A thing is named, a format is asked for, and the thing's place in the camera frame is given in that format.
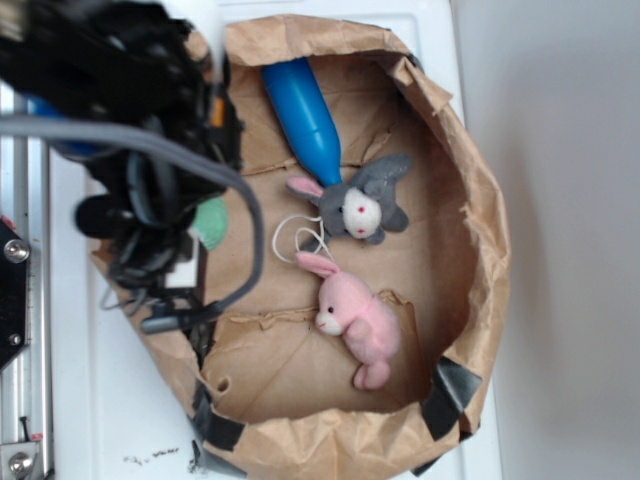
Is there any blue plastic bottle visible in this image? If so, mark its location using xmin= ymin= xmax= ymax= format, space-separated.
xmin=261 ymin=58 xmax=342 ymax=186

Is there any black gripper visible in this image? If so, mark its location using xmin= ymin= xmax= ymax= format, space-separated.
xmin=75 ymin=149 xmax=224 ymax=333

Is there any grey plush bunny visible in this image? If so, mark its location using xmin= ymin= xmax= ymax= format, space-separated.
xmin=286 ymin=153 xmax=413 ymax=245

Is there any grey cable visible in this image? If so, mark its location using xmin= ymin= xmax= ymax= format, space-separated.
xmin=0 ymin=116 xmax=265 ymax=314

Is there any pink plush bunny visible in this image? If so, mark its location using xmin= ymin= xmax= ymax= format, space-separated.
xmin=295 ymin=252 xmax=401 ymax=390

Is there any white plastic board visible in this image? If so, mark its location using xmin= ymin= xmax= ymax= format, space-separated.
xmin=47 ymin=0 xmax=506 ymax=480

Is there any black metal bracket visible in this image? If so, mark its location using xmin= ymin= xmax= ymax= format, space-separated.
xmin=1 ymin=215 xmax=31 ymax=373

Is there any brown paper bag tray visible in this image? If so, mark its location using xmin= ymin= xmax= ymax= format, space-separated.
xmin=89 ymin=14 xmax=512 ymax=480

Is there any green dimpled ball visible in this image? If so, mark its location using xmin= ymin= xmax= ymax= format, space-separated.
xmin=191 ymin=198 xmax=228 ymax=251

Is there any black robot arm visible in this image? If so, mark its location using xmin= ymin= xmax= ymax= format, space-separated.
xmin=1 ymin=1 xmax=261 ymax=334

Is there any aluminium frame rail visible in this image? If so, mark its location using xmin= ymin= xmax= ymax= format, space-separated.
xmin=0 ymin=79 xmax=55 ymax=480

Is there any white elastic string loop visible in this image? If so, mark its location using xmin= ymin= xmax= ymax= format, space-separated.
xmin=272 ymin=212 xmax=333 ymax=264

